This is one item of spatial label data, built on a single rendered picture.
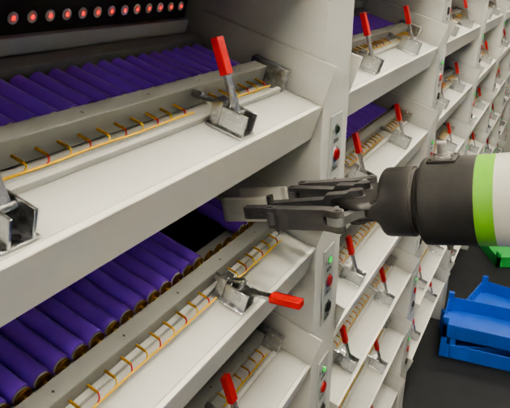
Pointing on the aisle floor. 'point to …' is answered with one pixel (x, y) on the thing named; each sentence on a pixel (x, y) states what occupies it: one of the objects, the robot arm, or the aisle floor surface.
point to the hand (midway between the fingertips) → (255, 204)
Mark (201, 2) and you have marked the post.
